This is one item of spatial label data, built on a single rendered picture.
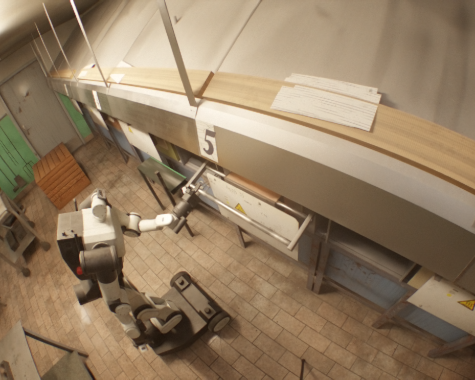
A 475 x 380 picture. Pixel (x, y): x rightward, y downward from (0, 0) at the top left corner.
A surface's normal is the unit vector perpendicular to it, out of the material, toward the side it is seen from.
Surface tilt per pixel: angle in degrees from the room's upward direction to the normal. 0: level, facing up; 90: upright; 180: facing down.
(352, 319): 0
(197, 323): 0
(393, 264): 0
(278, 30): 33
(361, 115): 27
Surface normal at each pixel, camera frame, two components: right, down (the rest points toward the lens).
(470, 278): -0.68, 0.50
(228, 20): -0.51, -0.22
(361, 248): -0.18, -0.68
